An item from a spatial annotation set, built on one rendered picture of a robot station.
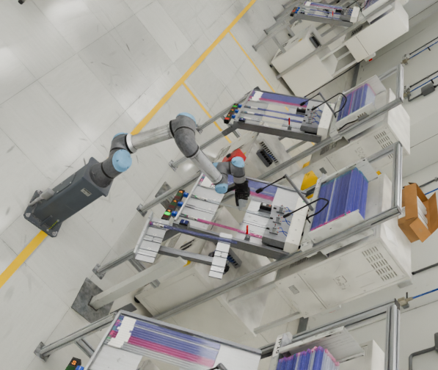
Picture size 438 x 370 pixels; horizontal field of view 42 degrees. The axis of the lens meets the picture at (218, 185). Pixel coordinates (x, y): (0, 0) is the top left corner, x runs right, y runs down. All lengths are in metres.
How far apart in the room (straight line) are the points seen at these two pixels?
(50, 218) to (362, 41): 5.06
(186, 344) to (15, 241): 1.34
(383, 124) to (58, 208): 2.42
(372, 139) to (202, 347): 2.38
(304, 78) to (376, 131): 3.50
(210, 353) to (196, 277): 0.99
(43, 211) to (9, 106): 0.82
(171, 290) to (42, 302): 0.81
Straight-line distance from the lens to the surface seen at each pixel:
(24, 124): 4.06
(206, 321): 3.85
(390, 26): 7.55
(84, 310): 3.68
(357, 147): 4.53
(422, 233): 3.52
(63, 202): 3.52
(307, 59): 7.71
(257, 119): 4.68
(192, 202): 3.59
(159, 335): 2.76
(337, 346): 2.49
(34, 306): 3.49
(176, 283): 3.70
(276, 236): 3.35
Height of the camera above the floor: 2.76
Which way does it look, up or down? 31 degrees down
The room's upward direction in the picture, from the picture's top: 60 degrees clockwise
